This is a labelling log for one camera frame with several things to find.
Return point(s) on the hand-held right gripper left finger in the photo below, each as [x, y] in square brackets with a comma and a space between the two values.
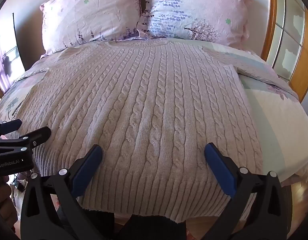
[87, 165]

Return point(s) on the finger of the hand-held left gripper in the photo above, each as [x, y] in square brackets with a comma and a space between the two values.
[36, 135]
[9, 126]

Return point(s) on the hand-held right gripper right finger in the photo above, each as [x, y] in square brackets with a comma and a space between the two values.
[220, 170]

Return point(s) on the person's left hand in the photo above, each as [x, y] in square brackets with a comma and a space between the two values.
[3, 197]

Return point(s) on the floral bed sheet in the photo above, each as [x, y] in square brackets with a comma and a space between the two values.
[268, 110]

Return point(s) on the pink floral pillow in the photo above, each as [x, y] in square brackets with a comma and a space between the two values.
[90, 15]

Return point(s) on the wooden headboard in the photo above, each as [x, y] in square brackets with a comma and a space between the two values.
[286, 32]

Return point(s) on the pink pillow with tree print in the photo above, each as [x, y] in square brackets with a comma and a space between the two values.
[193, 10]

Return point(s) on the wall poster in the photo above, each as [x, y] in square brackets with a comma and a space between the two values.
[6, 62]

